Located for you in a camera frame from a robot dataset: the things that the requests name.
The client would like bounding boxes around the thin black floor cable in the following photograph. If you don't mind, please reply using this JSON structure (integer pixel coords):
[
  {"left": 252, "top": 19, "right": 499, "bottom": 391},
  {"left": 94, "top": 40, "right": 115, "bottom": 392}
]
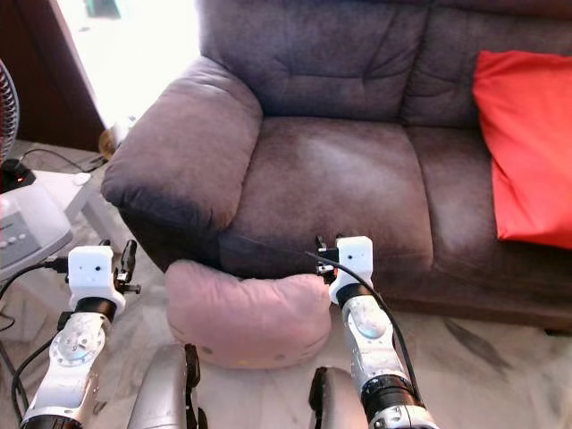
[{"left": 21, "top": 147, "right": 105, "bottom": 173}]

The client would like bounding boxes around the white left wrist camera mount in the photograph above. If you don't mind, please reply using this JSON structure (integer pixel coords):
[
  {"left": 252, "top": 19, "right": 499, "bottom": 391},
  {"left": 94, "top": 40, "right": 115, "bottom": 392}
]
[{"left": 66, "top": 245, "right": 127, "bottom": 313}]

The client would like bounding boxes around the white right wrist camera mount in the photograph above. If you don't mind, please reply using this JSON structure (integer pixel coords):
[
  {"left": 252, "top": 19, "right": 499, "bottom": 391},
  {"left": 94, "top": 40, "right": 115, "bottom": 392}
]
[{"left": 328, "top": 236, "right": 375, "bottom": 306}]

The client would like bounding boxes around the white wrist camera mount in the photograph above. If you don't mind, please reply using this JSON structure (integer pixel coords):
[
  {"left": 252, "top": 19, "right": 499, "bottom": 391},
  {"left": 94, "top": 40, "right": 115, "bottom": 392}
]
[
  {"left": 328, "top": 236, "right": 375, "bottom": 306},
  {"left": 66, "top": 245, "right": 127, "bottom": 313}
]

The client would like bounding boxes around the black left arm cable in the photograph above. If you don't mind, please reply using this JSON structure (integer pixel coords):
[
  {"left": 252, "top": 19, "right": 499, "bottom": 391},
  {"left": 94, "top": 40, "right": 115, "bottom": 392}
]
[{"left": 0, "top": 258, "right": 71, "bottom": 425}]

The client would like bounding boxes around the silver left robot leg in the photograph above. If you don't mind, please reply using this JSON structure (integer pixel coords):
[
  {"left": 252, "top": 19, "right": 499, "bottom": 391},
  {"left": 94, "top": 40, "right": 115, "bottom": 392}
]
[{"left": 127, "top": 343, "right": 208, "bottom": 429}]

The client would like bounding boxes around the grey-brown fabric sofa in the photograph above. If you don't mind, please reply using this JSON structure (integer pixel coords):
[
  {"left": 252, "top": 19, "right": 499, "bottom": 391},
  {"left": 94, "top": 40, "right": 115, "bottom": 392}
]
[{"left": 101, "top": 0, "right": 572, "bottom": 335}]

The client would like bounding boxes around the dark brown wooden door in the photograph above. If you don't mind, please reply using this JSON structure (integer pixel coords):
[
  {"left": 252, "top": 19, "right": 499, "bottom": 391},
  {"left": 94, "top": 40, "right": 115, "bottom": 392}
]
[{"left": 0, "top": 0, "right": 106, "bottom": 153}]

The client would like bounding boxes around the white pedestal fan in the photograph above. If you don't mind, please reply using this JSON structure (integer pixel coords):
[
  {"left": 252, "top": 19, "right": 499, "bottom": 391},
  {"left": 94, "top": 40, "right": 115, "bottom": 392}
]
[{"left": 0, "top": 60, "right": 75, "bottom": 280}]

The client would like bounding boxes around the round wooden stand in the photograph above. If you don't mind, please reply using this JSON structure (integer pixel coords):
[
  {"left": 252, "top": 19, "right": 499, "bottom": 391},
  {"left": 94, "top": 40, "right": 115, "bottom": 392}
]
[{"left": 98, "top": 118, "right": 137, "bottom": 162}]

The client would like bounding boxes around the black device with red light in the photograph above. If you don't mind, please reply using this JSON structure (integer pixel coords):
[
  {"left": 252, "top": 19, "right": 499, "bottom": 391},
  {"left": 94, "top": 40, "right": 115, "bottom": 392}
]
[{"left": 0, "top": 158, "right": 38, "bottom": 191}]

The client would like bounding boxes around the white low table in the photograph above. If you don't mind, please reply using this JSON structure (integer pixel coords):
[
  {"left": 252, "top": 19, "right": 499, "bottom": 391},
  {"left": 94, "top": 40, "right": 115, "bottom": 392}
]
[{"left": 39, "top": 168, "right": 119, "bottom": 244}]

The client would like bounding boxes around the red pillow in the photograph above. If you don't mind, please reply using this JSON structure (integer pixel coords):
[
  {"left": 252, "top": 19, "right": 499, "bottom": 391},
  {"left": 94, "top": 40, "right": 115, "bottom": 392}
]
[{"left": 472, "top": 49, "right": 572, "bottom": 251}]

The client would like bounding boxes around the pink cat-face pillow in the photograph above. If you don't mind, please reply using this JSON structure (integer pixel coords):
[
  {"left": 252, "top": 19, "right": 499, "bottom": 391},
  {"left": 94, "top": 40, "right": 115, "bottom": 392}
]
[{"left": 165, "top": 259, "right": 333, "bottom": 371}]

